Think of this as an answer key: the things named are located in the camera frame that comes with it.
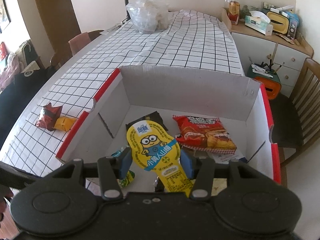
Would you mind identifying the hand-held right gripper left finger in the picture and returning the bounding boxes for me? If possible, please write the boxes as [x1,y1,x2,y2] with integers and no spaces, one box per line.
[53,150,133,201]

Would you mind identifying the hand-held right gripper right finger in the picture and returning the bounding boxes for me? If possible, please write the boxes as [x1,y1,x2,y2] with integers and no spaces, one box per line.
[180,150,251,200]

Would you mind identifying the yellow cartoon snack packet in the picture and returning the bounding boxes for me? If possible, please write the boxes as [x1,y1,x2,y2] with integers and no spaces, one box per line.
[125,119,196,198]

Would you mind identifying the red cardboard box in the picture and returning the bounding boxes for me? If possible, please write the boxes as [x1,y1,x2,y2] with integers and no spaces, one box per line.
[55,65,282,187]

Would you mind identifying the green snack packet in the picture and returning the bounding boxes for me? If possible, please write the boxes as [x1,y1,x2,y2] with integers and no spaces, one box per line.
[111,149,136,188]

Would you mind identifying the red chips packet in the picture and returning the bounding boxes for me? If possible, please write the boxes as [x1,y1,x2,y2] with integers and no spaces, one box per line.
[172,115,237,153]

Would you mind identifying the white and blue snack packet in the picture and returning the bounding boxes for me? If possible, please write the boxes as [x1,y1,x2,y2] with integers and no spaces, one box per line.
[214,151,242,162]

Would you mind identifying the black snack packet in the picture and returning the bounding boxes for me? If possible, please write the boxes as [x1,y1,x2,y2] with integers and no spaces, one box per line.
[125,111,169,132]

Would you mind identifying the dark red snack packet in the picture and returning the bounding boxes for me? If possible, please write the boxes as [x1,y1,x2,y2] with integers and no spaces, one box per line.
[35,102,63,132]

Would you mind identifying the orange snack packet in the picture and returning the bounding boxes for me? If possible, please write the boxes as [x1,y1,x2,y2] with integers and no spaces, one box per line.
[53,116,77,132]

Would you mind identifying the black cloth with emblem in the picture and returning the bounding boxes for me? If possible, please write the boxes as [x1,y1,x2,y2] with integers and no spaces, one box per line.
[0,64,53,140]

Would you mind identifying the wooden slat-back chair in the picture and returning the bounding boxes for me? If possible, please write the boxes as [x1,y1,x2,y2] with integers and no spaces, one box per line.
[268,57,320,167]

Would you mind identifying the orange and green bin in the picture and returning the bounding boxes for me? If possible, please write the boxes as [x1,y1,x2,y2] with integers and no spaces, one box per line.
[247,63,282,101]

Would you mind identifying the white checked tablecloth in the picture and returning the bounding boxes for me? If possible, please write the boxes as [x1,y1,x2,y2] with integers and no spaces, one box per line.
[0,10,246,178]

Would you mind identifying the wooden chair with pink cloth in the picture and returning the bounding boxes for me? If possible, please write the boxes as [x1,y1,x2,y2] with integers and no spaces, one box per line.
[49,30,105,68]

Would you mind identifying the papers on table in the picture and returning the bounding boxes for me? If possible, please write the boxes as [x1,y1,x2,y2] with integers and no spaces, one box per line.
[99,23,122,36]

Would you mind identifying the white drawer cabinet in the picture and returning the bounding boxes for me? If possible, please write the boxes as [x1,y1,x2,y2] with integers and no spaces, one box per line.
[221,7,314,98]

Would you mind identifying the clear plastic bag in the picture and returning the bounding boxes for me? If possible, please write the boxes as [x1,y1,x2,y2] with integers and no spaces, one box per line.
[126,0,171,34]

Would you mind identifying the green tissue box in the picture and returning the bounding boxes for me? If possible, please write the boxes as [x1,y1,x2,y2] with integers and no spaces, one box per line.
[244,10,273,35]

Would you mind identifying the glass jar with red label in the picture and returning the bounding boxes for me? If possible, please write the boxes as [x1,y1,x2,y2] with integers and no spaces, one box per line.
[228,0,242,25]

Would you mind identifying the yellow tissue holder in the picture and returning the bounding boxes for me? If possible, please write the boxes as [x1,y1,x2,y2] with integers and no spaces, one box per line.
[266,11,292,35]

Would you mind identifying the brown wooden door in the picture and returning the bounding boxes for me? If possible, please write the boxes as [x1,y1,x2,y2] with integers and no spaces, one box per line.
[30,0,82,35]

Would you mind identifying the blue and white carton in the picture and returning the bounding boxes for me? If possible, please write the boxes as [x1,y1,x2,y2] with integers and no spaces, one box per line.
[287,11,300,40]

